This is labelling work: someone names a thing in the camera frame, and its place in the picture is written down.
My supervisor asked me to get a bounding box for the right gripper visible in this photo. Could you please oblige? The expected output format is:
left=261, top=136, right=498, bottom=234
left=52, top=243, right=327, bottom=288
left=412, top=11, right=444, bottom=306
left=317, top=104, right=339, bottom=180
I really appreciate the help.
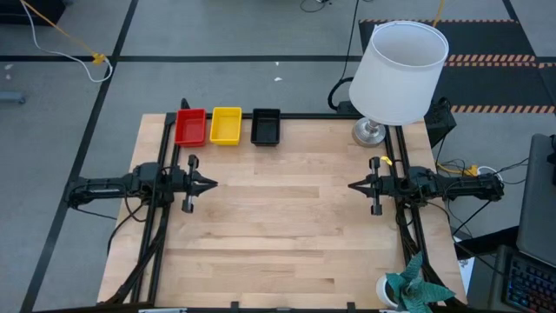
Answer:
left=347, top=156, right=394, bottom=216

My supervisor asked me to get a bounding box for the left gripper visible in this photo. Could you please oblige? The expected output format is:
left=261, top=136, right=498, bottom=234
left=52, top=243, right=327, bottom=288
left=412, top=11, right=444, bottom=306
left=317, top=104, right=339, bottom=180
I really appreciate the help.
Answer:
left=171, top=154, right=218, bottom=214

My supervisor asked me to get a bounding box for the red plastic basket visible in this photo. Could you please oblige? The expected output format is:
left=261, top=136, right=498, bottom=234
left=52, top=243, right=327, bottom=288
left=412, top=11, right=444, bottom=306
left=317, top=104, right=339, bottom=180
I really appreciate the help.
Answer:
left=174, top=108, right=208, bottom=148

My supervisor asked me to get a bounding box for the yellow plastic basket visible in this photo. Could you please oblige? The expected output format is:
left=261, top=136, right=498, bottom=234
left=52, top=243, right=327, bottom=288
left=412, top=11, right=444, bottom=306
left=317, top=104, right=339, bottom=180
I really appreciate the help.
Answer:
left=209, top=106, right=243, bottom=147

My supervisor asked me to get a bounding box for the black plastic basket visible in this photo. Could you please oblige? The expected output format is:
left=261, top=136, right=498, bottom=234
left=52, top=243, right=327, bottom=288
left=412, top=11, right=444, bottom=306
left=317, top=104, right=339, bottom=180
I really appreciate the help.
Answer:
left=250, top=108, right=281, bottom=146
left=250, top=108, right=281, bottom=147

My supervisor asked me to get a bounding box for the black power strip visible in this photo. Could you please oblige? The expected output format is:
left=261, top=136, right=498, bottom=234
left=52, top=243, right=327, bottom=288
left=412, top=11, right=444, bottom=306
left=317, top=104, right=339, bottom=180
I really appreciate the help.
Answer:
left=336, top=100, right=362, bottom=116

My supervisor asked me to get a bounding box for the black power supply box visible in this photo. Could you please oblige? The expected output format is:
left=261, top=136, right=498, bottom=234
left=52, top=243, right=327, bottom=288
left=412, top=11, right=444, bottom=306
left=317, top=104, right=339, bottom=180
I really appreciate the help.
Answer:
left=424, top=96, right=458, bottom=148

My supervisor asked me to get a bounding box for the white plant pot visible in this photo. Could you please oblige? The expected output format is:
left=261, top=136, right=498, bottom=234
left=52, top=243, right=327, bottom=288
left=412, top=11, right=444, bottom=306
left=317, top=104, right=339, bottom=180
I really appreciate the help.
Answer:
left=375, top=273, right=400, bottom=309

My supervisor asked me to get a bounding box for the yellow plug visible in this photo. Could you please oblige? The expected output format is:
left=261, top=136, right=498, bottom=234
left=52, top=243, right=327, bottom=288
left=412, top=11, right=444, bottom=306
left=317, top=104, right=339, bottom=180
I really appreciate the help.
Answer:
left=436, top=161, right=479, bottom=177

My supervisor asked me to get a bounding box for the green potted plant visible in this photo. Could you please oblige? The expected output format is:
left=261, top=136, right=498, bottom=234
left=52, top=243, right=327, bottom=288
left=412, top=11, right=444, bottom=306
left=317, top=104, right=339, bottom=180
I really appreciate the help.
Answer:
left=385, top=250, right=456, bottom=313

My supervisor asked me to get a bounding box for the table lamp with white shade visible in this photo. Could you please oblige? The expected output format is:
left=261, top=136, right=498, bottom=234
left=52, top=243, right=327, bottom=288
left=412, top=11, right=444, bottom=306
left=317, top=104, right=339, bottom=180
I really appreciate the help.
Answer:
left=348, top=20, right=450, bottom=148

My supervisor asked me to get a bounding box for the grey laptop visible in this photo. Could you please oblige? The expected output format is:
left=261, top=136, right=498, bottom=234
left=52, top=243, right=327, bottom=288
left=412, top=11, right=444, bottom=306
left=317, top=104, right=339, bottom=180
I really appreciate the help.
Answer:
left=515, top=133, right=556, bottom=267

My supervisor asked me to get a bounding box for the black mat with orange stripes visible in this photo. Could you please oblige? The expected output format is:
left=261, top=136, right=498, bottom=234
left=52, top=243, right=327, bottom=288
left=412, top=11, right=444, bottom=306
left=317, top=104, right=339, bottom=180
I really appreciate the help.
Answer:
left=358, top=18, right=556, bottom=115

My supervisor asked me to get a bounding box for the backlit keyboard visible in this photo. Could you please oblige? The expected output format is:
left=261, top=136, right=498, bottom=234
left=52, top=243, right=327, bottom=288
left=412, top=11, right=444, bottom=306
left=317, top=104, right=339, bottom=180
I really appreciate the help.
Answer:
left=501, top=250, right=556, bottom=313

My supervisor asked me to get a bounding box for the grey flat bar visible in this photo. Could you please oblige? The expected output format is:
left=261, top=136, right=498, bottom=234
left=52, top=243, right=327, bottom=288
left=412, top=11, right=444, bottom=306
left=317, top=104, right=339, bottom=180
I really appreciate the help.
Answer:
left=0, top=90, right=26, bottom=104

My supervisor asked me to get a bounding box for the black cabinet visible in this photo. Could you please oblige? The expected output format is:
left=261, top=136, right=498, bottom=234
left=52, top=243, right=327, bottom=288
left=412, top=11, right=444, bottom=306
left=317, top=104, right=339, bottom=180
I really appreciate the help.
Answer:
left=0, top=0, right=66, bottom=26

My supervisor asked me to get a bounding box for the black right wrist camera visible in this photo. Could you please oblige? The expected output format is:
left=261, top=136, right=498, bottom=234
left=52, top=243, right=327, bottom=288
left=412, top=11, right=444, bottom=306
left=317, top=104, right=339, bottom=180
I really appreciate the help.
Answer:
left=384, top=171, right=405, bottom=196

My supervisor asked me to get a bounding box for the black power cable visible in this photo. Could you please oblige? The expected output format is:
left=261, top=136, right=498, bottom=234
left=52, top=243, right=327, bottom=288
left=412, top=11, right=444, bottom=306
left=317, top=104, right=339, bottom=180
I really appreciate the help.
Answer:
left=328, top=0, right=361, bottom=110

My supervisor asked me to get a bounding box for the white cable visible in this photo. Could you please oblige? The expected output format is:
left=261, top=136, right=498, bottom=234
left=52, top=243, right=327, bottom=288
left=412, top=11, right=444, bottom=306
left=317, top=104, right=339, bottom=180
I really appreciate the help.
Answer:
left=19, top=2, right=115, bottom=83

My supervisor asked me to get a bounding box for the yellow cable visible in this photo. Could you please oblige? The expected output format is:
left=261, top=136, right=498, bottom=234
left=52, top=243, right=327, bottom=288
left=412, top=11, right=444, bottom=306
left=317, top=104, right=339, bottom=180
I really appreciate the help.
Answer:
left=19, top=0, right=108, bottom=66
left=432, top=0, right=447, bottom=28

